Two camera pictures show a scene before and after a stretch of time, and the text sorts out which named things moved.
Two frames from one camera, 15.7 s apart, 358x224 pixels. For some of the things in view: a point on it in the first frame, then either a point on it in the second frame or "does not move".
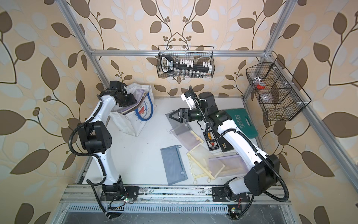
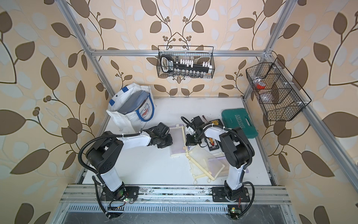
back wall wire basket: x=185 y=61 does not move
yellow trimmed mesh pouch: x=203 y=163 does not move
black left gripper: x=131 y=101 → x=170 y=141
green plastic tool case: x=241 y=119 does not move
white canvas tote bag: x=131 y=119 does not move
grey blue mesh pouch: x=174 y=166 → x=134 y=103
